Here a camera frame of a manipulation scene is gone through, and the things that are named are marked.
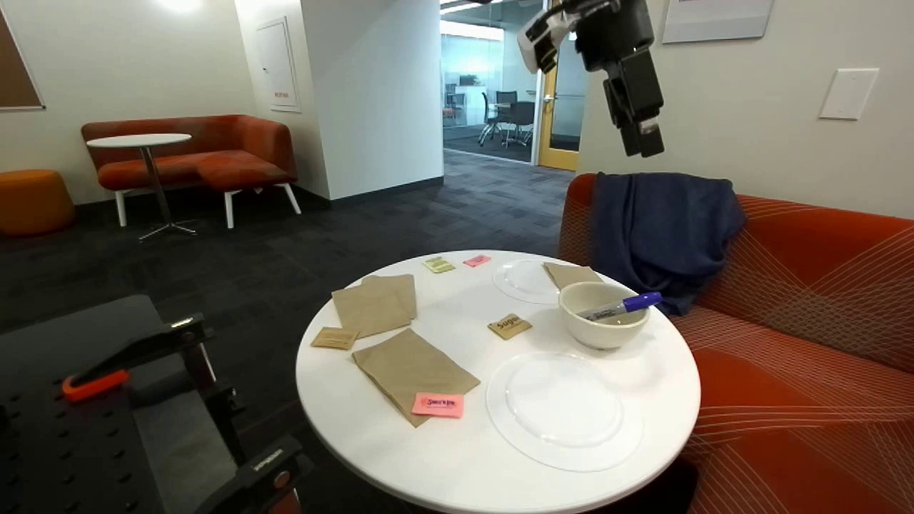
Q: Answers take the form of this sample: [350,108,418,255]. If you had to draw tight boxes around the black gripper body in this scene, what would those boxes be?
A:
[570,0,659,89]

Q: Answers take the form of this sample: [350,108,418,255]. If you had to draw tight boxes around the blue capped marker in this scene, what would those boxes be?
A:
[580,289,665,322]

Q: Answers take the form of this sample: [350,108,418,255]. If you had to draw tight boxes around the white ceramic bowl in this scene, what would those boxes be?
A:
[555,279,652,355]

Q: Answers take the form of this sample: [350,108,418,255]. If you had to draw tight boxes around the yellow framed glass door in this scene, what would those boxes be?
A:
[538,0,600,178]

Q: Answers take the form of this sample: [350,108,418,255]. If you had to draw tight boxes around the black office chair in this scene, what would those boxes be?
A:
[479,89,538,153]

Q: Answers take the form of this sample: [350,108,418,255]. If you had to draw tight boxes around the navy blue blanket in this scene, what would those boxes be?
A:
[589,170,749,319]

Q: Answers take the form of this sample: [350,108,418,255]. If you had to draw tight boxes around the brown paper napkin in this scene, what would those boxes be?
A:
[539,259,606,295]

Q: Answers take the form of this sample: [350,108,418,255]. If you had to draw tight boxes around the small clear plastic lid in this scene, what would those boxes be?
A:
[492,256,560,306]

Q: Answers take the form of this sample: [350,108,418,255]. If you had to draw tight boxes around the small brown sugar packet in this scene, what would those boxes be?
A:
[486,312,538,343]

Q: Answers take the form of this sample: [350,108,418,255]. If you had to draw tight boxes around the orange red sofa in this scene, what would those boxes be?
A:
[555,170,914,514]

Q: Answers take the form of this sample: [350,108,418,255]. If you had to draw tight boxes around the brown cardboard piece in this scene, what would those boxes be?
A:
[328,270,423,340]

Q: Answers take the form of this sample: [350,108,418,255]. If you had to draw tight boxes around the white notice on pillar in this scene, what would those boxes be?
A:
[253,13,303,115]

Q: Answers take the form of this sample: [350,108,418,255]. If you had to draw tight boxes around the small brown paper piece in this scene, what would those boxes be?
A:
[308,322,363,355]

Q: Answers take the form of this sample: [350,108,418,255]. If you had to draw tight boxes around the orange lounge bench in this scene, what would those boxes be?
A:
[81,111,305,230]

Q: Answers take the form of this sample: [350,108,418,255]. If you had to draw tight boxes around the small round white table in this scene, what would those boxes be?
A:
[82,129,199,242]

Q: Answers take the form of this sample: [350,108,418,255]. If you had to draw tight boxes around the black metal stand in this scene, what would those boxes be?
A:
[173,316,318,514]

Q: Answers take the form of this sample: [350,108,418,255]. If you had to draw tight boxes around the orange round pouf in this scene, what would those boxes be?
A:
[0,168,78,239]

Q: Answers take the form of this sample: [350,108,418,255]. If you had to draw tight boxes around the black perforated work table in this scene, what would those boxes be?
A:
[0,290,318,514]

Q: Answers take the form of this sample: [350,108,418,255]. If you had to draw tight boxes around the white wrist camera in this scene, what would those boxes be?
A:
[513,5,586,78]

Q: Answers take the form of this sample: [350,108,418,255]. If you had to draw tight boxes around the grey wall sign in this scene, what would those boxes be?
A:
[659,0,779,48]

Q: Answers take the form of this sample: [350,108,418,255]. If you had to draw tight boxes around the white wall switch plate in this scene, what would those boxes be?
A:
[817,65,883,122]

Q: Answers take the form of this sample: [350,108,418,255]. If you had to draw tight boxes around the brown framed wall board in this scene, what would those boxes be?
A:
[0,8,45,115]

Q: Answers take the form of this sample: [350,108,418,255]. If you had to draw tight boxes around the black clamp orange handle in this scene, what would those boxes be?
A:
[58,313,209,406]

